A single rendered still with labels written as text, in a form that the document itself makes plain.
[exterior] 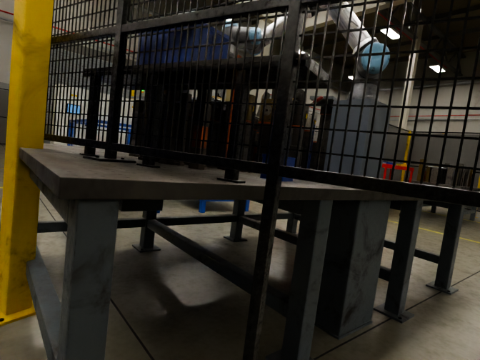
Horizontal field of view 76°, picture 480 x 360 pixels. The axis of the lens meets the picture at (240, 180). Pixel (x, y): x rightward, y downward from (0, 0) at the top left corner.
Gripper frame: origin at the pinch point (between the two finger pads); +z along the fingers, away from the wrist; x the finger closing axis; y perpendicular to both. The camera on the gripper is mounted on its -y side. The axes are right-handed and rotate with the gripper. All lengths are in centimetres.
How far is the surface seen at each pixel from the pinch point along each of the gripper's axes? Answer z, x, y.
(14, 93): 16, 47, -68
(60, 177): 37, -39, -94
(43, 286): 83, 16, -67
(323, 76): 5, -65, -40
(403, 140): -72, -13, 810
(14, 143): 35, 45, -68
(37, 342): 106, 20, -66
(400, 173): 18, -18, 826
